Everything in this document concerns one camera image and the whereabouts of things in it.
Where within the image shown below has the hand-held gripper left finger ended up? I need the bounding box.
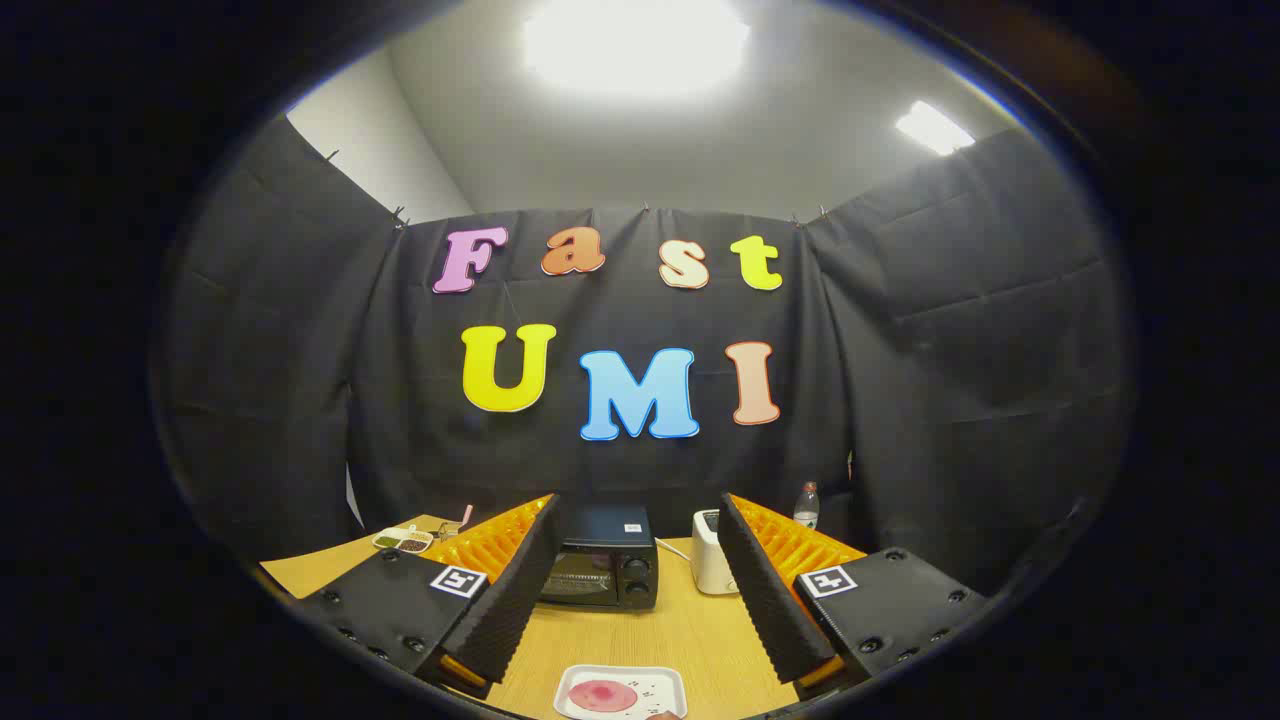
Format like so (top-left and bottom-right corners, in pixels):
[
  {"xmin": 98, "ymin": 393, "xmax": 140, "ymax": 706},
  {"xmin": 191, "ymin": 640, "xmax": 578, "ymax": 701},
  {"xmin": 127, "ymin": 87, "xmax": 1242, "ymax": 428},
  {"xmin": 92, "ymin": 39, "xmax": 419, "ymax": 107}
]
[{"xmin": 295, "ymin": 493, "xmax": 563, "ymax": 701}]

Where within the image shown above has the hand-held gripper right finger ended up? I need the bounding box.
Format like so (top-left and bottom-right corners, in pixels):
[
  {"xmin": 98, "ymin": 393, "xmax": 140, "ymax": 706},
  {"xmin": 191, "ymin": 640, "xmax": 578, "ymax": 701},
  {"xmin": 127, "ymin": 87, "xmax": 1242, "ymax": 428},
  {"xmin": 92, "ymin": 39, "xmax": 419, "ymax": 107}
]
[{"xmin": 718, "ymin": 493, "xmax": 991, "ymax": 701}]

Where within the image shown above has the black toaster oven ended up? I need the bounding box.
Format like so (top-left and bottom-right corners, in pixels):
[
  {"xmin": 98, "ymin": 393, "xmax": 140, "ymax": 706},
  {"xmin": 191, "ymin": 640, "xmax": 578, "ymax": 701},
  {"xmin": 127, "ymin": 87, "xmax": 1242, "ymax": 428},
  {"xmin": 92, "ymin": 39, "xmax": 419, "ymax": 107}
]
[{"xmin": 540, "ymin": 505, "xmax": 661, "ymax": 611}]

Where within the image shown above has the pink ham slice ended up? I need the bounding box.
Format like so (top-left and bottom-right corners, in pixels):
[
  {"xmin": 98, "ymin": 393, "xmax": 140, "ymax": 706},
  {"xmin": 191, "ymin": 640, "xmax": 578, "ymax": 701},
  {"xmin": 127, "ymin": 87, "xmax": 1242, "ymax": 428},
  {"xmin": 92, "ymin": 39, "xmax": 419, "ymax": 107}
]
[{"xmin": 568, "ymin": 679, "xmax": 639, "ymax": 713}]

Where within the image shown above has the white square plate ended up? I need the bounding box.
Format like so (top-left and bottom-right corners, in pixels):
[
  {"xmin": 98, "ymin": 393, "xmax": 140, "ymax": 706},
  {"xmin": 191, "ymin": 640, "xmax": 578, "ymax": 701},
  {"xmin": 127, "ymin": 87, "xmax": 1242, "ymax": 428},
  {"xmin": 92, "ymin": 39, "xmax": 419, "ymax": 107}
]
[{"xmin": 553, "ymin": 665, "xmax": 688, "ymax": 720}]

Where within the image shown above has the white toaster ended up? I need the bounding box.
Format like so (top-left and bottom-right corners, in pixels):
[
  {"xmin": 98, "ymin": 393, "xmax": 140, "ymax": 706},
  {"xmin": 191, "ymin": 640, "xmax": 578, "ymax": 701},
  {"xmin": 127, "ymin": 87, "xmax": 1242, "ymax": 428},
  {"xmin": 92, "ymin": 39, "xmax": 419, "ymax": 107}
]
[{"xmin": 691, "ymin": 509, "xmax": 741, "ymax": 596}]

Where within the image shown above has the black backdrop cloth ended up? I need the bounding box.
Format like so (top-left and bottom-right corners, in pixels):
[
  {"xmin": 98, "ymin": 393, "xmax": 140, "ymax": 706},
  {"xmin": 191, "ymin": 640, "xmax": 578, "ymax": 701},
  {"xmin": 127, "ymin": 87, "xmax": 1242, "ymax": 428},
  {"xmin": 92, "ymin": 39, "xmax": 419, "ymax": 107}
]
[{"xmin": 160, "ymin": 115, "xmax": 1136, "ymax": 601}]

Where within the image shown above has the large ceiling light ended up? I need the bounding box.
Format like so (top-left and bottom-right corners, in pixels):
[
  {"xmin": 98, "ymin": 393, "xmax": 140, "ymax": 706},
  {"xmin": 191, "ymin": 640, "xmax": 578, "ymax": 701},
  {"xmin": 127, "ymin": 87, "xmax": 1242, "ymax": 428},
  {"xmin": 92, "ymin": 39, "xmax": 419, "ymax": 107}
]
[{"xmin": 522, "ymin": 0, "xmax": 751, "ymax": 99}]

